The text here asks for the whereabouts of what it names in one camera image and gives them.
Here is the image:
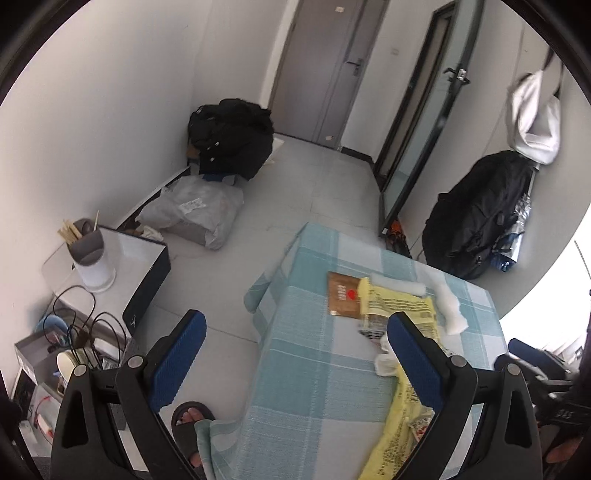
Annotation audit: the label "small red white packet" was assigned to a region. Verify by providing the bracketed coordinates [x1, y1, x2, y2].
[409, 411, 435, 439]

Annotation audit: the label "clear printed plastic wrapper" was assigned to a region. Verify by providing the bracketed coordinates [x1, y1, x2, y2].
[358, 313, 394, 343]

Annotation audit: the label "white rolled towel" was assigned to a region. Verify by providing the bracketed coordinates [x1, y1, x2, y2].
[368, 272, 428, 297]
[428, 276, 468, 335]

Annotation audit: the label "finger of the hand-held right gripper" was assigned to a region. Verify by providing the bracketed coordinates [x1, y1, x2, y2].
[508, 338, 574, 383]

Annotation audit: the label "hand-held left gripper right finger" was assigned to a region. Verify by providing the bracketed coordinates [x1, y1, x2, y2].
[386, 311, 544, 480]

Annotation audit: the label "person's foot in black slipper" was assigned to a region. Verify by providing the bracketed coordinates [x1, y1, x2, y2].
[170, 401, 217, 468]

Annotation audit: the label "black cables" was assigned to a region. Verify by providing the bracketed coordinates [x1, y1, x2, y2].
[50, 285, 131, 370]

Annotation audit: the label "grey white utensil holder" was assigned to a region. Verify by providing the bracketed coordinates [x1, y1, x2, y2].
[66, 218, 116, 294]

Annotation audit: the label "blue checked tablecloth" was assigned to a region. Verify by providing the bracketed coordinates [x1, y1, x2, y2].
[194, 222, 509, 480]

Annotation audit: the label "black backpack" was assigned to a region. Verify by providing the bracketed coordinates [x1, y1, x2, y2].
[421, 150, 537, 281]

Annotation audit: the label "black jacket pile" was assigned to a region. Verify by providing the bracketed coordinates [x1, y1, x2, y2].
[187, 98, 275, 182]

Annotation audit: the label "grey plastic parcel bag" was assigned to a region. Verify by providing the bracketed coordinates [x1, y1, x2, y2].
[135, 176, 245, 251]

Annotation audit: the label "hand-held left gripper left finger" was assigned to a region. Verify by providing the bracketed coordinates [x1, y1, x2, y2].
[50, 309, 208, 480]

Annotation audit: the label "white box with dark sides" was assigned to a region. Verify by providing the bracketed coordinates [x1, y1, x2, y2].
[98, 225, 172, 336]

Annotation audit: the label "clear plastic tray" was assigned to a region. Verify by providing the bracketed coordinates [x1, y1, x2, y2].
[41, 244, 78, 298]

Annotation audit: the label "grey open storage box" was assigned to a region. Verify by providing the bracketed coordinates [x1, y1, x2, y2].
[13, 305, 136, 437]

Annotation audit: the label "white hanging bag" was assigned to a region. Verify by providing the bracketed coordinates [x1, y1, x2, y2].
[507, 70, 563, 166]

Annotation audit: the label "black framed glass door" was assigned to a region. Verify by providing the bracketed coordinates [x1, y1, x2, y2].
[373, 0, 485, 238]

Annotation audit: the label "grey door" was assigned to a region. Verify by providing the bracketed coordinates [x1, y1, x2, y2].
[269, 0, 391, 151]

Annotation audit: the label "brown paper packet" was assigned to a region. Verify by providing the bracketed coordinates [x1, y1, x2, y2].
[327, 271, 371, 320]

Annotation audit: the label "white tissue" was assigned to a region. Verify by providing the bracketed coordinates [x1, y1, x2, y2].
[373, 352, 400, 378]

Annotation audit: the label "blue bowl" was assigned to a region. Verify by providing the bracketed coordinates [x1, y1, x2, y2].
[36, 314, 71, 344]

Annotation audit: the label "silver blue foil bag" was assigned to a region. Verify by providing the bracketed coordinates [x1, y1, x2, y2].
[490, 191, 533, 273]

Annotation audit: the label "white paper cup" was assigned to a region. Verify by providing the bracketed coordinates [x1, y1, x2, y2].
[56, 350, 95, 395]

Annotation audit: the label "bundle of wooden chopsticks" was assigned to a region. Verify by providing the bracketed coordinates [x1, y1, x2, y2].
[57, 210, 100, 246]

